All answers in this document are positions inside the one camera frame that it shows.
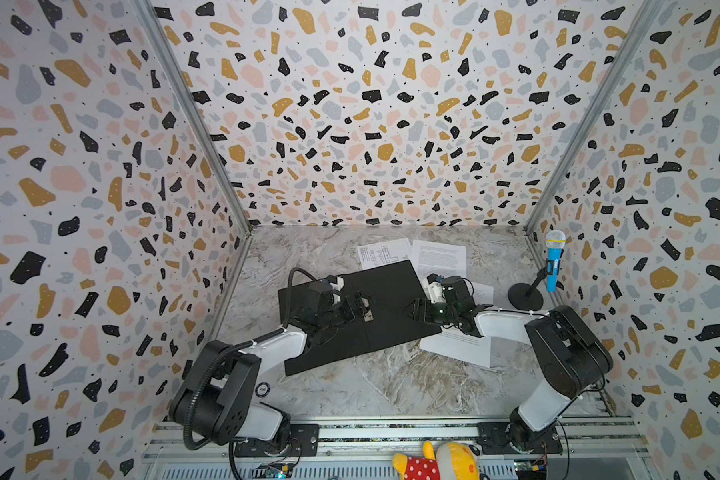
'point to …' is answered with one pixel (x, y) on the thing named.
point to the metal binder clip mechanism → (368, 316)
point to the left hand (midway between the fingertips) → (369, 303)
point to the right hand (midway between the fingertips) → (405, 307)
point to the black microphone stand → (524, 297)
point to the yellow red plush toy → (451, 461)
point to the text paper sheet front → (458, 343)
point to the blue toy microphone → (555, 241)
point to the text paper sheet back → (438, 258)
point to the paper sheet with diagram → (383, 253)
